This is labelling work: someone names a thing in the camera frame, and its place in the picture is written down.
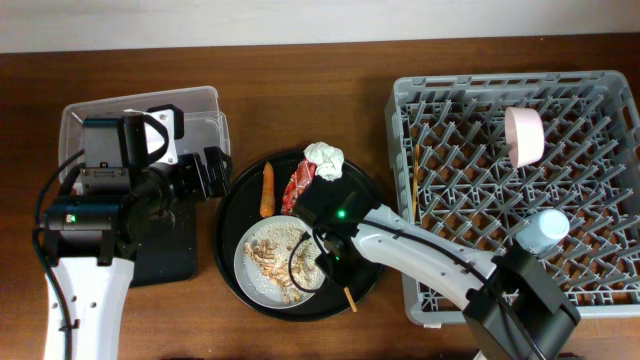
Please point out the black rectangular tray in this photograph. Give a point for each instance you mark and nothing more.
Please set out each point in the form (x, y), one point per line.
(168, 252)

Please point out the pink bowl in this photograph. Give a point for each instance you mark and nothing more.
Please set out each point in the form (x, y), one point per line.
(524, 135)

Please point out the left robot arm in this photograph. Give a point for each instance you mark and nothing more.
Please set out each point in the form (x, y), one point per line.
(87, 241)

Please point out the white tissue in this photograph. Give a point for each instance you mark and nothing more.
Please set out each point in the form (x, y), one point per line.
(328, 160)

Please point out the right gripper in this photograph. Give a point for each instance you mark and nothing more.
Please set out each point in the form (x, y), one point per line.
(340, 270)

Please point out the grey plate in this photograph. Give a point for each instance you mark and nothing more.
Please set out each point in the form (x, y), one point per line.
(255, 285)

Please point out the rice and peanut leftovers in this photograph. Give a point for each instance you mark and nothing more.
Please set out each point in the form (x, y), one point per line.
(270, 255)

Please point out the wooden chopstick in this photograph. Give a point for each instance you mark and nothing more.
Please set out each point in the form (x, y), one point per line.
(350, 299)
(415, 182)

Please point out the grey dishwasher rack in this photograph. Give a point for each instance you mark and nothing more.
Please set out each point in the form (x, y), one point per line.
(469, 192)

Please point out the orange carrot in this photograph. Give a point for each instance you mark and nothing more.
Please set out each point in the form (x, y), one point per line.
(267, 204)

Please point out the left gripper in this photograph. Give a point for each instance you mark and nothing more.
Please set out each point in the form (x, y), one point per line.
(191, 164)

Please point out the round black tray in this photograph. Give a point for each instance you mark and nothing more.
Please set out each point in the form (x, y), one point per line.
(239, 211)

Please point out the blue cup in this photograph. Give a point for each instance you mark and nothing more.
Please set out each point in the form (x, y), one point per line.
(543, 230)

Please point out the red snack wrapper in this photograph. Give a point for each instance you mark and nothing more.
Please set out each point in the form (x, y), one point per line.
(298, 183)

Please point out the clear plastic bin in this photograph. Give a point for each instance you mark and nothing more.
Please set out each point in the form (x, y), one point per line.
(204, 126)

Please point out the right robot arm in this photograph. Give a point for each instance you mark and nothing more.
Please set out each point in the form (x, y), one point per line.
(512, 306)

